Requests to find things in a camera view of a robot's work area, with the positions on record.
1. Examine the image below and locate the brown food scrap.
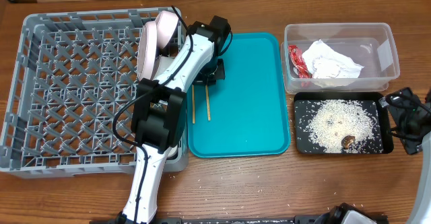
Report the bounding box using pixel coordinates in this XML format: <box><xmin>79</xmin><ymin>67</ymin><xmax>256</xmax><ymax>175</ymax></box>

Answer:
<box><xmin>341</xmin><ymin>135</ymin><xmax>356</xmax><ymax>149</ymax></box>

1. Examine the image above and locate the grey plastic dish rack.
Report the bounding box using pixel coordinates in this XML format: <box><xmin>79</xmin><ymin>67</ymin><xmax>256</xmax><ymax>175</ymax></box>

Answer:
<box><xmin>0</xmin><ymin>7</ymin><xmax>189</xmax><ymax>179</ymax></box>

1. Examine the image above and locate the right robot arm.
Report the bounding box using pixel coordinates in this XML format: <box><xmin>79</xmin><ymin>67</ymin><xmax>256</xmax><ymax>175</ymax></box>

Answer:
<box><xmin>379</xmin><ymin>87</ymin><xmax>430</xmax><ymax>224</ymax></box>

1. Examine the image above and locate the clear plastic waste bin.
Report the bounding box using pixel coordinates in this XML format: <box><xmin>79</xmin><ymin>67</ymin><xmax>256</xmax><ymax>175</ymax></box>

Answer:
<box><xmin>281</xmin><ymin>23</ymin><xmax>400</xmax><ymax>94</ymax></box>

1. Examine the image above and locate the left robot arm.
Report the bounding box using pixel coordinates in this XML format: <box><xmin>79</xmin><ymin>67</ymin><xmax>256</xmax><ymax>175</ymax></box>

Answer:
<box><xmin>122</xmin><ymin>17</ymin><xmax>233</xmax><ymax>223</ymax></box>

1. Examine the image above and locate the grey-white round bowl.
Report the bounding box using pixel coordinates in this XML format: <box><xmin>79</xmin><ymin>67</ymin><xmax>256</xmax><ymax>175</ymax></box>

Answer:
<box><xmin>153</xmin><ymin>56</ymin><xmax>174</xmax><ymax>79</ymax></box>

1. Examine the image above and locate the white napkin waste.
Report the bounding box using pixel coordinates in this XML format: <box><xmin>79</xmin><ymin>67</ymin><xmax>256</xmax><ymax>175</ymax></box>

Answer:
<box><xmin>302</xmin><ymin>40</ymin><xmax>364</xmax><ymax>87</ymax></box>

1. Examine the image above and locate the large white round plate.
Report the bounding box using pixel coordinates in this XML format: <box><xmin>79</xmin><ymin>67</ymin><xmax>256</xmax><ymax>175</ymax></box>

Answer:
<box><xmin>137</xmin><ymin>21</ymin><xmax>158</xmax><ymax>81</ymax></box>

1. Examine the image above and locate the teal plastic serving tray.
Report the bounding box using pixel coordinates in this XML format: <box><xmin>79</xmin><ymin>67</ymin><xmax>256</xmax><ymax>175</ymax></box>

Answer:
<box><xmin>188</xmin><ymin>32</ymin><xmax>290</xmax><ymax>158</ymax></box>

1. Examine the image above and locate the pink round bowl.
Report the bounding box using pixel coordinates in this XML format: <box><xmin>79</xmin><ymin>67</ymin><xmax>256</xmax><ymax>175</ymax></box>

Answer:
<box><xmin>155</xmin><ymin>11</ymin><xmax>178</xmax><ymax>49</ymax></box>

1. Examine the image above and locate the red snack wrapper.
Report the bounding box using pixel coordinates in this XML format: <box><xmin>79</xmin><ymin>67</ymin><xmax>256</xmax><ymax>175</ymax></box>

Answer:
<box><xmin>288</xmin><ymin>45</ymin><xmax>310</xmax><ymax>79</ymax></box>

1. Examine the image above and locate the rice pile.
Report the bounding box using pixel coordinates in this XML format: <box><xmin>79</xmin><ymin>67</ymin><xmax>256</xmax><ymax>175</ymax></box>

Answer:
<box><xmin>294</xmin><ymin>100</ymin><xmax>383</xmax><ymax>154</ymax></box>

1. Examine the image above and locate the white paper cup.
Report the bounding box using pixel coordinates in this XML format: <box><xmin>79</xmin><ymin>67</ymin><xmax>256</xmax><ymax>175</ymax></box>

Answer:
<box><xmin>168</xmin><ymin>146</ymin><xmax>178</xmax><ymax>159</ymax></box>

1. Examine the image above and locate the black rectangular waste tray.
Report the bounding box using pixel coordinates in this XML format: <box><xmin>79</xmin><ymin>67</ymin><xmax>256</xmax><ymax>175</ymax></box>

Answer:
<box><xmin>294</xmin><ymin>92</ymin><xmax>394</xmax><ymax>155</ymax></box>

